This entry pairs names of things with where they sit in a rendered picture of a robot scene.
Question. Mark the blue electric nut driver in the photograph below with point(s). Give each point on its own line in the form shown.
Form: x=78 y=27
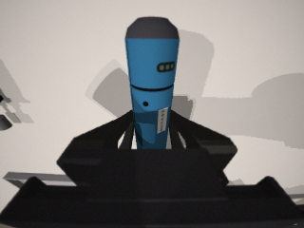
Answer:
x=152 y=47

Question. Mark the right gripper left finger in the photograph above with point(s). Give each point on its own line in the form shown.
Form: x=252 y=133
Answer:
x=107 y=135

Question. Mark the red-handled nut driver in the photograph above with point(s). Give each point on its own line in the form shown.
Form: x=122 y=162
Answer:
x=4 y=122

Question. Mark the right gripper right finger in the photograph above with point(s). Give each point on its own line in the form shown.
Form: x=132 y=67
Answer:
x=220 y=147

